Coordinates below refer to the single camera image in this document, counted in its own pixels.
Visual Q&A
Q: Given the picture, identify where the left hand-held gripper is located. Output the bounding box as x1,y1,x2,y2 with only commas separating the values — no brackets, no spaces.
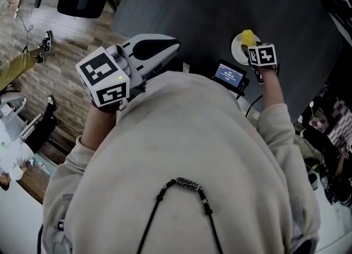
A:
75,33,182,108

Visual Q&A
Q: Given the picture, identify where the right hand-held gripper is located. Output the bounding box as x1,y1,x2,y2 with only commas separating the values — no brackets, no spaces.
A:
240,42,282,85

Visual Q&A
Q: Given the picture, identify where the white plate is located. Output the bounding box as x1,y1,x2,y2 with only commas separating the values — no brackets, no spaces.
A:
230,33,262,65

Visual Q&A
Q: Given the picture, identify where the yellow banana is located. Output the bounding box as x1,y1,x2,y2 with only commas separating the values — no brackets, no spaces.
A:
241,29,258,48

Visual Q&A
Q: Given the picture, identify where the person's left forearm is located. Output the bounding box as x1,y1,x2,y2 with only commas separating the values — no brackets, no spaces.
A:
81,101,122,150

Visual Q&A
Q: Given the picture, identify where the person's right forearm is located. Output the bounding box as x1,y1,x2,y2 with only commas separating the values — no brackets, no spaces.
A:
259,67,285,114

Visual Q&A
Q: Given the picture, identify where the small black screen device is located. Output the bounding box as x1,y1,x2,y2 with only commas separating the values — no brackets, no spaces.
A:
212,58,251,99

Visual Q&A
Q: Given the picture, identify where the person in white shirt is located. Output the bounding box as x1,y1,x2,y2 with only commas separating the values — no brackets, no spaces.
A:
41,70,321,254

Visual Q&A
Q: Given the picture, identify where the red checkered tablecloth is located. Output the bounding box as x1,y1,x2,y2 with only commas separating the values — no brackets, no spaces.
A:
326,99,352,150

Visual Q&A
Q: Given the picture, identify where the black device cable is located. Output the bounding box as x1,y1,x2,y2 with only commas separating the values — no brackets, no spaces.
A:
245,94,264,118

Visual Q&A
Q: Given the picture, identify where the dark red bracelet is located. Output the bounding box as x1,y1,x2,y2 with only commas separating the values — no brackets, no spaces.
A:
91,99,128,114

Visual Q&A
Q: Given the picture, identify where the black beaded necklace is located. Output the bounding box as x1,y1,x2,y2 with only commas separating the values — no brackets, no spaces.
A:
136,176,224,254

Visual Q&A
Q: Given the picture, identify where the white metal frame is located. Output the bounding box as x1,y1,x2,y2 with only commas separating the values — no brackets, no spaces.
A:
0,92,42,144

